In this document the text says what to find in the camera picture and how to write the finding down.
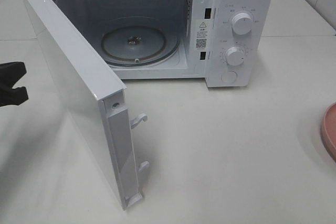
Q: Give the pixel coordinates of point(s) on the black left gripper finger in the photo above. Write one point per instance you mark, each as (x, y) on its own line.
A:
(10, 96)
(11, 72)

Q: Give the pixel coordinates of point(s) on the white microwave door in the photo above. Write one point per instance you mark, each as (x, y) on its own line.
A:
(94, 96)

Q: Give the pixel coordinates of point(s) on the white microwave knob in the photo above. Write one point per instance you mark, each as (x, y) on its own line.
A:
(235, 56)
(242, 23)

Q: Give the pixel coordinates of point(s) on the pink round plate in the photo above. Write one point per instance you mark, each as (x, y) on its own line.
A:
(328, 130)

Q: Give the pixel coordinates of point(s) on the glass microwave turntable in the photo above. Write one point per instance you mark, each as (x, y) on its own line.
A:
(139, 41)

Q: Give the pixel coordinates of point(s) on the white microwave oven body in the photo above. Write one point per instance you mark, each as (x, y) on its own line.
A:
(204, 28)

